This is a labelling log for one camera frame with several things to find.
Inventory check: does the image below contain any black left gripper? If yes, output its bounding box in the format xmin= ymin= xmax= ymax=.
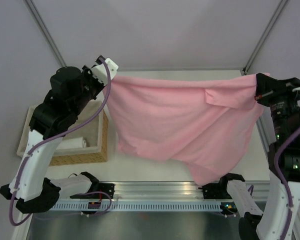
xmin=71 ymin=64 xmax=108 ymax=116

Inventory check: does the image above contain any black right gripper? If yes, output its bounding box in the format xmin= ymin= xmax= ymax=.
xmin=256 ymin=72 xmax=300 ymax=141

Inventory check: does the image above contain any pink t shirt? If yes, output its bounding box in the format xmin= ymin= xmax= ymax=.
xmin=103 ymin=74 xmax=269 ymax=185

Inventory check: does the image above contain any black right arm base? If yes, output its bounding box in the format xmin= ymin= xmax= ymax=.
xmin=199 ymin=183 xmax=231 ymax=200

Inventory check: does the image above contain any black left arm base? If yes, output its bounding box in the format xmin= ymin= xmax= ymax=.
xmin=70 ymin=182 xmax=116 ymax=200

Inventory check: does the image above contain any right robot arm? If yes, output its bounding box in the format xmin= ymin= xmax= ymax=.
xmin=218 ymin=73 xmax=300 ymax=240

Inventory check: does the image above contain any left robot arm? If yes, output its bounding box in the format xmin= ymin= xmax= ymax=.
xmin=0 ymin=61 xmax=116 ymax=215

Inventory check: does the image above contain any wicker basket with liner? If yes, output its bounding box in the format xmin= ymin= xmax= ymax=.
xmin=16 ymin=100 xmax=109 ymax=166

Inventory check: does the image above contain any rolled white t shirt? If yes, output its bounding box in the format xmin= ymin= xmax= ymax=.
xmin=56 ymin=137 xmax=87 ymax=150

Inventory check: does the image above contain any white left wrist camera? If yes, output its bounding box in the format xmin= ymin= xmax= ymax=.
xmin=90 ymin=55 xmax=119 ymax=86

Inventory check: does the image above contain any aluminium frame rail back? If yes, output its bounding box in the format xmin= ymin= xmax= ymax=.
xmin=119 ymin=66 xmax=244 ymax=72

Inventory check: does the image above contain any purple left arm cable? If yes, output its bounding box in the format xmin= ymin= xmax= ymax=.
xmin=9 ymin=58 xmax=113 ymax=227

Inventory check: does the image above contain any aluminium frame post right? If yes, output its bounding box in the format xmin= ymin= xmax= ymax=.
xmin=240 ymin=0 xmax=290 ymax=76

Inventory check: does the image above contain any aluminium frame post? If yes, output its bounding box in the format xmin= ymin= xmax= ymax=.
xmin=23 ymin=0 xmax=67 ymax=67
xmin=240 ymin=0 xmax=290 ymax=76

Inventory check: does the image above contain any aluminium frame post left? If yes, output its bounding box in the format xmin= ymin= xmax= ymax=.
xmin=23 ymin=0 xmax=67 ymax=67

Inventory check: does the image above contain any aluminium mounting rail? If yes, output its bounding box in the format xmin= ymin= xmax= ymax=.
xmin=69 ymin=181 xmax=271 ymax=201

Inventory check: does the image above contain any white slotted cable duct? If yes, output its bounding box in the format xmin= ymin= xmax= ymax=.
xmin=51 ymin=200 xmax=235 ymax=212

